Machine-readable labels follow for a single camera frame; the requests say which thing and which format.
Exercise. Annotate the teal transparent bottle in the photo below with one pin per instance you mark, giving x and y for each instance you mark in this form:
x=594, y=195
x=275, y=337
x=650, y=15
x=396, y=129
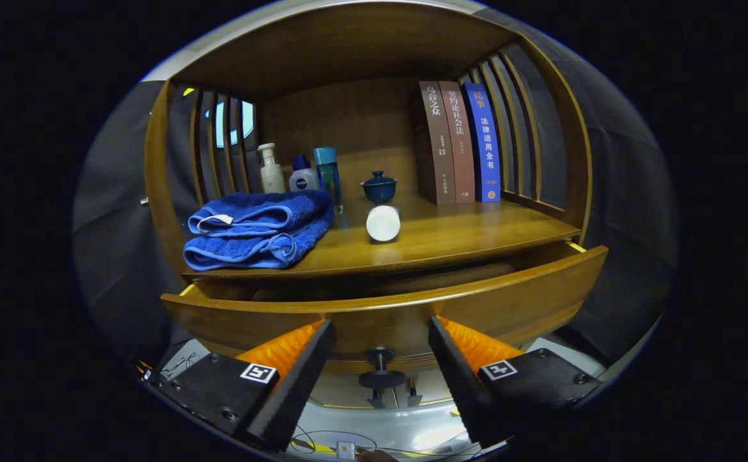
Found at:
x=328, y=176

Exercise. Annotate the brown wooden cabinet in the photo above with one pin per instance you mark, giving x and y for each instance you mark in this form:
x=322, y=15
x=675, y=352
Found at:
x=348, y=122

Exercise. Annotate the wooden countertop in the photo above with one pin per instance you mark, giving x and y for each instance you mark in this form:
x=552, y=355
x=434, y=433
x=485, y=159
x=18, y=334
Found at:
x=464, y=231

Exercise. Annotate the white and green tube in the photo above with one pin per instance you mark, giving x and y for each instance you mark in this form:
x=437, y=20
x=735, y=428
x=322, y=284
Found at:
x=383, y=224

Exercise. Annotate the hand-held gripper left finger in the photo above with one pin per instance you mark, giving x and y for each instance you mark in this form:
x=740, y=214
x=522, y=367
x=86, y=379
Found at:
x=297, y=385

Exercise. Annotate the white bottle with blue cap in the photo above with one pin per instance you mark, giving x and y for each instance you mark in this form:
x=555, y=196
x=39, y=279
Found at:
x=303, y=179

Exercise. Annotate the wooden drawer with black knob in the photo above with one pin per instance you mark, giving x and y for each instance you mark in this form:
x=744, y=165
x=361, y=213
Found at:
x=528, y=301

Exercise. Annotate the blue book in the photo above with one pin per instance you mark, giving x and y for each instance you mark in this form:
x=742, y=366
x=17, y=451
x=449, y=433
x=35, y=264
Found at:
x=486, y=147

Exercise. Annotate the blue lidded teacup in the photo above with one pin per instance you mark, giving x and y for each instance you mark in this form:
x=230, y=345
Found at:
x=379, y=189

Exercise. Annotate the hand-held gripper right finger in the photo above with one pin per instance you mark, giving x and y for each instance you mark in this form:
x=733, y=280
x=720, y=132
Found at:
x=460, y=385

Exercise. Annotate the dark brown book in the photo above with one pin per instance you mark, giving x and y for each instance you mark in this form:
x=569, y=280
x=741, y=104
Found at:
x=438, y=147

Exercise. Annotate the white pump bottle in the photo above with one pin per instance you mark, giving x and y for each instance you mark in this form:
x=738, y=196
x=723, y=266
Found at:
x=272, y=176

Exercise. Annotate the folded blue towel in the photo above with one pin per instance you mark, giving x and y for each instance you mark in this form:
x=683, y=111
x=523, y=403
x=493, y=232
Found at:
x=252, y=231

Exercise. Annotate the reddish brown book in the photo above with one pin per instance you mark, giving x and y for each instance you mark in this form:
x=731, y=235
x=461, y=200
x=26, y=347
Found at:
x=460, y=147

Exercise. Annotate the small white adapter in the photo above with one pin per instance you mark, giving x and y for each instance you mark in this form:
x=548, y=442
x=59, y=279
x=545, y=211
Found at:
x=346, y=450

